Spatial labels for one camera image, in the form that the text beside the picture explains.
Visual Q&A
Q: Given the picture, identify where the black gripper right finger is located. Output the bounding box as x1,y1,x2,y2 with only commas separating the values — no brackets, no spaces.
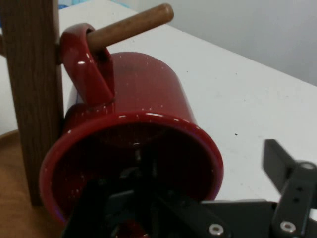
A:
262,139,317,238

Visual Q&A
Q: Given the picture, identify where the light blue foam mat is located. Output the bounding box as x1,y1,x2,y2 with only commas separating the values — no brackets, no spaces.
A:
58,0,84,6

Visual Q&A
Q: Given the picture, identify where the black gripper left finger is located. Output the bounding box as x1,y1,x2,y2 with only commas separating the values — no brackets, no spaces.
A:
61,178,231,238

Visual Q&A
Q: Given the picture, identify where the red enamel mug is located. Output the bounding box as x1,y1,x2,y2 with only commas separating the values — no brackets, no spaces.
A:
38,23,224,238

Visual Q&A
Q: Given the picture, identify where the brown wooden mug tree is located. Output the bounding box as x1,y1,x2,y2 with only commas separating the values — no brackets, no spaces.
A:
0,0,174,238

